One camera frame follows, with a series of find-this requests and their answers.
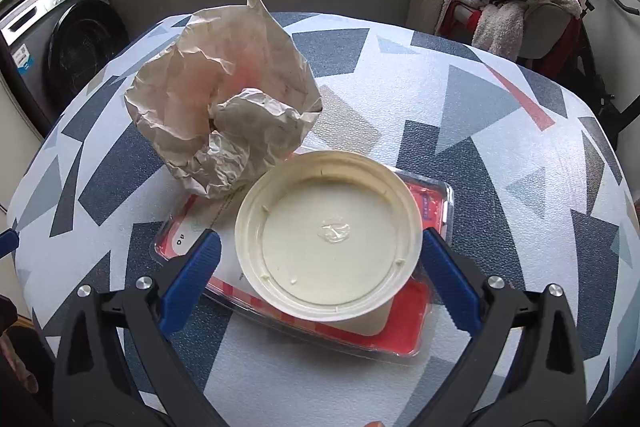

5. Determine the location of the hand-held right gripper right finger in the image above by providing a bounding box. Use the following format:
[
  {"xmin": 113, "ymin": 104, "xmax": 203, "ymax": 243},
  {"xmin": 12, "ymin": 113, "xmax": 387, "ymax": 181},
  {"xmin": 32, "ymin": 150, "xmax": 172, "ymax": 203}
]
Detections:
[{"xmin": 421, "ymin": 227, "xmax": 587, "ymax": 427}]

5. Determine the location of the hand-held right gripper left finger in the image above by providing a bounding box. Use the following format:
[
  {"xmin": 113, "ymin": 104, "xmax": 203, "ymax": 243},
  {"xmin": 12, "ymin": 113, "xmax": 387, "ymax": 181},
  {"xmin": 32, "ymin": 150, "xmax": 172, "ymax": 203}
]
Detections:
[{"xmin": 52, "ymin": 229, "xmax": 223, "ymax": 427}]

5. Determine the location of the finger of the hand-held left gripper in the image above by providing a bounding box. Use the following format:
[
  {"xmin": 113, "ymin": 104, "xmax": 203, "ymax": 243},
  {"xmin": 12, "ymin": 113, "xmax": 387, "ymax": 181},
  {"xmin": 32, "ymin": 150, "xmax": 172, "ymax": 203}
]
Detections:
[{"xmin": 0, "ymin": 229, "xmax": 20, "ymax": 260}]

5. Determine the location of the red clear plastic tray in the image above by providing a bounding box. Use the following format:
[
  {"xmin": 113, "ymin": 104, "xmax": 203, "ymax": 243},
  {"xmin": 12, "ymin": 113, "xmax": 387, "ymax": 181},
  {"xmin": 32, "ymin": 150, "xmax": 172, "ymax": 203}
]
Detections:
[{"xmin": 152, "ymin": 169, "xmax": 455, "ymax": 365}]

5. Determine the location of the cream plastic lid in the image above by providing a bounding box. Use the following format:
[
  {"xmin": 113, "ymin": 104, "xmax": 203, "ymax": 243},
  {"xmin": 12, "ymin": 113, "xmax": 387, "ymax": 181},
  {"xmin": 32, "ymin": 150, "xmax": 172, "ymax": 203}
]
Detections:
[{"xmin": 234, "ymin": 150, "xmax": 423, "ymax": 323}]

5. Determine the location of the paper bag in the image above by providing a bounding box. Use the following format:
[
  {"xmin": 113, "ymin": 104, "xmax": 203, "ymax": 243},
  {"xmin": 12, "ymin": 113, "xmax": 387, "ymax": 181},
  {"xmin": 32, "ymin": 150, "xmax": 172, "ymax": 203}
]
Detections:
[{"xmin": 123, "ymin": 0, "xmax": 323, "ymax": 200}]

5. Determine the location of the geometric printed tablecloth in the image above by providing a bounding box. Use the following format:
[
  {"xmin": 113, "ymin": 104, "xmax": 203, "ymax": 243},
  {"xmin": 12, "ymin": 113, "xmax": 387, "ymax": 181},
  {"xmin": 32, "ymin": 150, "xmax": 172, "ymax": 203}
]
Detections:
[{"xmin": 7, "ymin": 11, "xmax": 640, "ymax": 427}]

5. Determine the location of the grey front-load washing machine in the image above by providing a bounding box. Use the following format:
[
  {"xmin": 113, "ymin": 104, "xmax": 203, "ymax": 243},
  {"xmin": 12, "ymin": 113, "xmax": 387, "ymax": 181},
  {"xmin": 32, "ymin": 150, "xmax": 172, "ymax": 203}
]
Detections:
[{"xmin": 0, "ymin": 0, "xmax": 131, "ymax": 120}]

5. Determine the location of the red garment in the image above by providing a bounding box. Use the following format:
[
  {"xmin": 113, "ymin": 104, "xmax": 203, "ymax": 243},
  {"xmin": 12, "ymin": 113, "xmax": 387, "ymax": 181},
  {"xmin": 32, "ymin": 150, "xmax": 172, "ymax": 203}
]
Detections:
[{"xmin": 435, "ymin": 0, "xmax": 583, "ymax": 78}]

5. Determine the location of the white fleece garment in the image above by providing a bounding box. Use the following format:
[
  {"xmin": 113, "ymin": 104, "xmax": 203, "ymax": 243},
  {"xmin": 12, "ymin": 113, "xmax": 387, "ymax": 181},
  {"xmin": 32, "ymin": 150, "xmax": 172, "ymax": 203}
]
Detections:
[{"xmin": 435, "ymin": 0, "xmax": 583, "ymax": 58}]

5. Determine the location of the pile of clothes on chair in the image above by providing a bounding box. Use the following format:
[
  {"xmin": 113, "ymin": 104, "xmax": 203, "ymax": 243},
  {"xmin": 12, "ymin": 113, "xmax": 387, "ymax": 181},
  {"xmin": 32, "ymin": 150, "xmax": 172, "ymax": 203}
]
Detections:
[{"xmin": 407, "ymin": 0, "xmax": 583, "ymax": 62}]

